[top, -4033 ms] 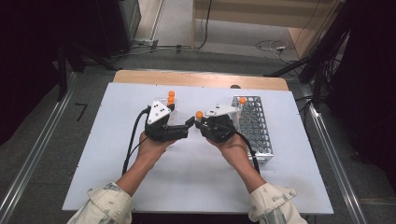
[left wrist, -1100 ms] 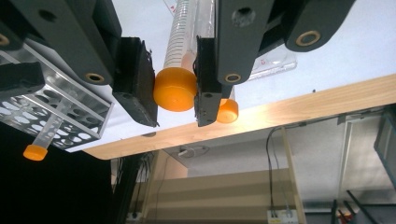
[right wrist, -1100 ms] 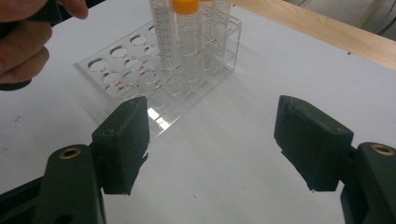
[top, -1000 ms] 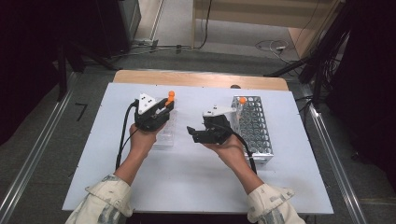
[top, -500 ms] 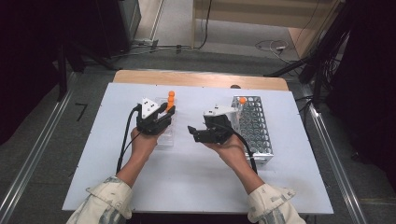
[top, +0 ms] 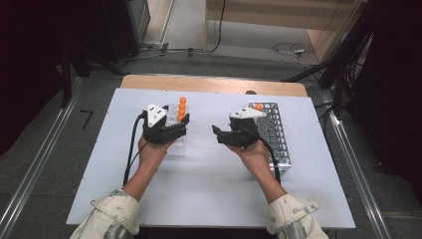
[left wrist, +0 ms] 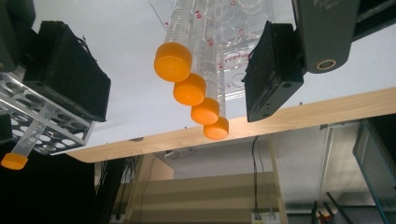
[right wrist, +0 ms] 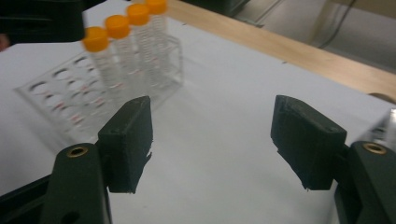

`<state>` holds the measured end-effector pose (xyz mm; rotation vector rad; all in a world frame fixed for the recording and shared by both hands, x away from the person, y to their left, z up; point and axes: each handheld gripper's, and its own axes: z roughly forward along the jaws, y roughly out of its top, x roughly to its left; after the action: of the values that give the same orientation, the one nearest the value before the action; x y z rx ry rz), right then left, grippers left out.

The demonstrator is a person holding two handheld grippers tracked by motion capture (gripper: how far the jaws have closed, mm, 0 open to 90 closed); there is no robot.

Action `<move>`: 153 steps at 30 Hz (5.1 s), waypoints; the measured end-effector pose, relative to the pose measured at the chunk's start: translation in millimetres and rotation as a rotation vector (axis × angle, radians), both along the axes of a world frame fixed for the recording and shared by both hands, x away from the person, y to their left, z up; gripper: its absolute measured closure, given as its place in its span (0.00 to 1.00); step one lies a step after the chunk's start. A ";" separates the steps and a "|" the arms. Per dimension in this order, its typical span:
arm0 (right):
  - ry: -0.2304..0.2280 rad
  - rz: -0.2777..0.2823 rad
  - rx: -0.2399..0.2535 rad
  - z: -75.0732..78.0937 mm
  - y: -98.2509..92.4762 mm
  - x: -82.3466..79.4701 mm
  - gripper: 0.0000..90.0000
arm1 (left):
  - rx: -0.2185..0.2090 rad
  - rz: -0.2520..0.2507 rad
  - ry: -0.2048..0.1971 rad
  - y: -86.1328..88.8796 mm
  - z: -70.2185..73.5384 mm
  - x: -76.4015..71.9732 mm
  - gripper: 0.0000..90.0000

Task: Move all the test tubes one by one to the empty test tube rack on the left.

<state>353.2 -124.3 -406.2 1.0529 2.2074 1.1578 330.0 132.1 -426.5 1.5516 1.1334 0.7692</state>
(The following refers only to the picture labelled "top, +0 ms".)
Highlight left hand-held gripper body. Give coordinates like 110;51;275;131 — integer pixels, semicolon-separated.
142;103;185;144

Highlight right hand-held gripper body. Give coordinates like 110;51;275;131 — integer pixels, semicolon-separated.
217;107;268;149

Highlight clear plastic tube rack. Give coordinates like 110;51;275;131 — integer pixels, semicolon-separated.
163;103;190;157

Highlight metal tube rack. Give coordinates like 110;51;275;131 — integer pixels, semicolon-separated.
248;101;293;176

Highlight person's left hand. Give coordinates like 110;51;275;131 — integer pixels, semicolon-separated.
137;136;176;168

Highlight person's right hand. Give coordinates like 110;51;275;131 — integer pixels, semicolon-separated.
227;138;272;178

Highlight wooden table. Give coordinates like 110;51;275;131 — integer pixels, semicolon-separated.
119;74;309;98

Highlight white table board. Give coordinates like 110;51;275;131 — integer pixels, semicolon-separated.
66;88;356;230

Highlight black cabinet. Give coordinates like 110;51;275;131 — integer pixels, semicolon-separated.
99;0;152;63

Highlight black metal stand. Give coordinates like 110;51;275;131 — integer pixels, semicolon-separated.
59;43;127;109
282;0;376;114

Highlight wooden shelf unit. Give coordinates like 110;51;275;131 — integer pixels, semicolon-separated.
203;0;369;63

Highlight dark curtain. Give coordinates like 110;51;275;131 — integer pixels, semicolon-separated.
0;0;110;157
344;0;422;207

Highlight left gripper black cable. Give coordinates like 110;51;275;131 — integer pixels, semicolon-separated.
122;111;148;187

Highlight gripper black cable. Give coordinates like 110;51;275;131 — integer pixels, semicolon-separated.
122;111;148;187
258;135;283;185

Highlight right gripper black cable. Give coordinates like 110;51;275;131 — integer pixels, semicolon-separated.
258;135;283;185

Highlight grey floor cables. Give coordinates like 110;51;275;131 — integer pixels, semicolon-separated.
115;41;207;64

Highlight white coiled cable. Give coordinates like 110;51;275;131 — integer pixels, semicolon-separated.
272;41;312;68

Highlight black hanging cable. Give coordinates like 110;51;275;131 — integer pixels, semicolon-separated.
208;0;227;54

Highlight metal floor rail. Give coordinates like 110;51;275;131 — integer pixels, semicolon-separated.
0;77;84;239
319;89;392;239

